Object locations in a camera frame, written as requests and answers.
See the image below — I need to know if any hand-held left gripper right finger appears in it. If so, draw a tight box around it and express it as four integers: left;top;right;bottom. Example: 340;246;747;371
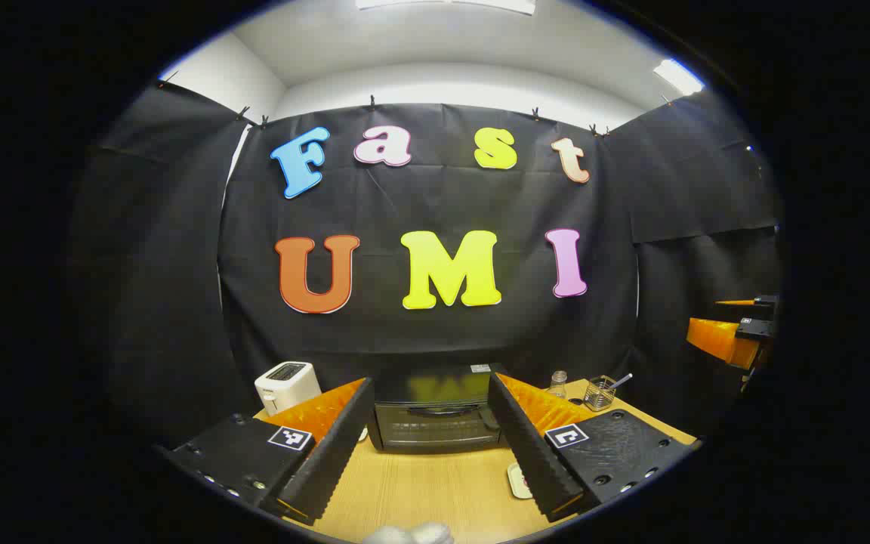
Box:
486;370;700;524

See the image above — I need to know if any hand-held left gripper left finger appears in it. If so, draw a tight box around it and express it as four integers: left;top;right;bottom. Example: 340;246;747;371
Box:
163;376;375;527

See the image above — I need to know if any white food tray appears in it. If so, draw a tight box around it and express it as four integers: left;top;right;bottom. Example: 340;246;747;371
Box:
507;462;534;499

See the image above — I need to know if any black electric oven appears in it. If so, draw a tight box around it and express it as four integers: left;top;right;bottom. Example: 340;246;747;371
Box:
367;363;508;454

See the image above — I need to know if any clear glass cup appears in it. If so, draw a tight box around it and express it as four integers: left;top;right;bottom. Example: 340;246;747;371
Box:
585;376;617;412

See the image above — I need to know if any white toaster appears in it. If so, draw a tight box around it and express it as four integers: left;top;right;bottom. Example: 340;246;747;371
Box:
255;361;322;416

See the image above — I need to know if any black backdrop cloth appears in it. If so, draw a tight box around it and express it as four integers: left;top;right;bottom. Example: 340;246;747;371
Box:
72;79;783;447

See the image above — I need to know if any small ceiling light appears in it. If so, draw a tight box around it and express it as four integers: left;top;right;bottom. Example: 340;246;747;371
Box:
652;59;705;97

